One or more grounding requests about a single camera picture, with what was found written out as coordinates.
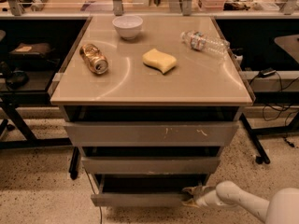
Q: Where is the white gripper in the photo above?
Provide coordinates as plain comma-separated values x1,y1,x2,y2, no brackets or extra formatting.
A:
182,186,223,208

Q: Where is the grey bottom drawer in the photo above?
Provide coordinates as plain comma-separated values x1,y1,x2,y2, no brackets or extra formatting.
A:
91,175,209,207

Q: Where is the grey drawer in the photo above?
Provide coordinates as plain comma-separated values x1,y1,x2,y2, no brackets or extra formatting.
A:
91,175,209,207
64,121,238,147
81,157,220,175

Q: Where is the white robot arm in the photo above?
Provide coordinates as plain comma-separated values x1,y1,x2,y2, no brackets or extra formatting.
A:
182,181,299,224

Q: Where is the grey drawer cabinet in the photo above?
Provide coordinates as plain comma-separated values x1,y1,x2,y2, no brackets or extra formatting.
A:
50,14,254,191

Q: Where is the grey middle drawer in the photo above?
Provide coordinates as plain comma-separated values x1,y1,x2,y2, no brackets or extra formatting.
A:
81,157,220,175

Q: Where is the grey top drawer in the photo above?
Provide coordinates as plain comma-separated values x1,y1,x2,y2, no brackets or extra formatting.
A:
64,121,238,147

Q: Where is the black power adapter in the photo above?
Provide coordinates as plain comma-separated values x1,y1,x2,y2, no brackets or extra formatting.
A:
258,68,276,78

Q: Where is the yellow sponge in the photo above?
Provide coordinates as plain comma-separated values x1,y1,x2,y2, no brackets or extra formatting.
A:
142,49,177,74

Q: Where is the clear plastic water bottle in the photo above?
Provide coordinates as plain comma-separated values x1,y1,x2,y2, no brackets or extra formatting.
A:
180,31,230,56

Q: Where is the crushed gold soda can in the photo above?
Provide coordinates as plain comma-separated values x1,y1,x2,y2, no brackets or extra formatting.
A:
79,44,108,75

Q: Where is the white ceramic bowl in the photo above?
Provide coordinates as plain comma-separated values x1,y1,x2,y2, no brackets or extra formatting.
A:
112,15,143,40

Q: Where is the black cable on floor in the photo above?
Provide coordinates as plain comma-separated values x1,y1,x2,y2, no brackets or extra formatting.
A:
83,168,104,224

